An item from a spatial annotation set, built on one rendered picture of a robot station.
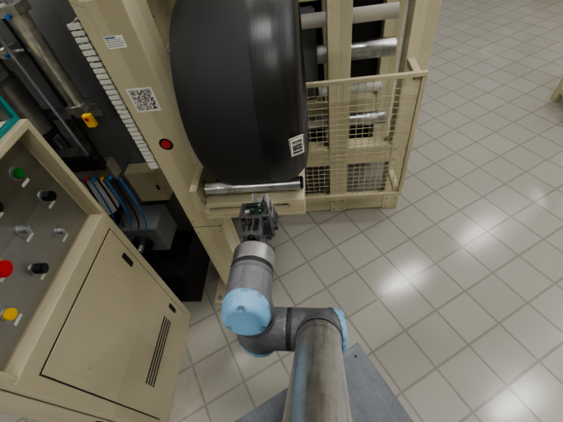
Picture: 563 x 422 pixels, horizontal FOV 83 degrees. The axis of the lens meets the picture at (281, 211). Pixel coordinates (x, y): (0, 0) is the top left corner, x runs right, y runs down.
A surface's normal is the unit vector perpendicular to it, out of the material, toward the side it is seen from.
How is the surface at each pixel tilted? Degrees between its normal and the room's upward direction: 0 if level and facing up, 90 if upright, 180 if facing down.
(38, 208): 90
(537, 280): 0
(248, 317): 77
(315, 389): 48
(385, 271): 0
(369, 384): 0
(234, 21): 34
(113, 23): 90
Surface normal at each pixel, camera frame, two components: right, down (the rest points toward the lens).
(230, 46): -0.11, 0.08
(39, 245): 0.99, -0.06
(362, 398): -0.13, -0.64
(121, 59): -0.04, 0.76
